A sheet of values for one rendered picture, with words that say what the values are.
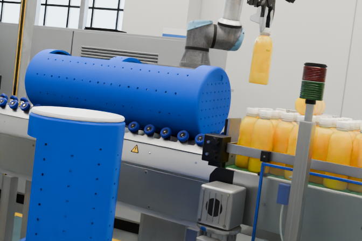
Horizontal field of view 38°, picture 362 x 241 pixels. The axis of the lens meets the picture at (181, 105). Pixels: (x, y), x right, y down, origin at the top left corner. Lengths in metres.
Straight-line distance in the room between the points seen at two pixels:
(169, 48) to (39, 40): 1.13
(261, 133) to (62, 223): 0.67
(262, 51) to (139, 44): 2.00
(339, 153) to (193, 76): 0.60
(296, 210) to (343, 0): 3.37
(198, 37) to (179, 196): 0.81
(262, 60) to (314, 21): 2.85
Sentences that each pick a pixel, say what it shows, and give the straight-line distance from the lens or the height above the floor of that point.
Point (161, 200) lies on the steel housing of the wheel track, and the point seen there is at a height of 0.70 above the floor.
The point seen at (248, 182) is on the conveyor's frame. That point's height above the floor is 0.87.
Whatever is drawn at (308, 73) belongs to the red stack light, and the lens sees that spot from 1.44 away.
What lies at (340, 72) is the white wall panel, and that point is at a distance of 4.62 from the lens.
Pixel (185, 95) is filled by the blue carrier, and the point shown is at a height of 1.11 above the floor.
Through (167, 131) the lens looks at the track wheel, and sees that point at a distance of 1.95.
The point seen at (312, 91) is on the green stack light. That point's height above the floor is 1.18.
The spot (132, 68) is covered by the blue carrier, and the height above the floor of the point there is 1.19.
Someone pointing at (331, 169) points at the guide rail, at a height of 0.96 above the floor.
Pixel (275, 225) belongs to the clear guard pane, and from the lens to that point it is 1.63.
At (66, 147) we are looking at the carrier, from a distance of 1.47.
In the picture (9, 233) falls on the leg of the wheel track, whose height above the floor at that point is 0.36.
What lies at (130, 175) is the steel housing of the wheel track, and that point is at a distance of 2.04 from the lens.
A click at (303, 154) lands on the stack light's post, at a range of 1.46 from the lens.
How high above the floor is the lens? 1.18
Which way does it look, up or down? 3 degrees down
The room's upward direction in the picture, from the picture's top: 7 degrees clockwise
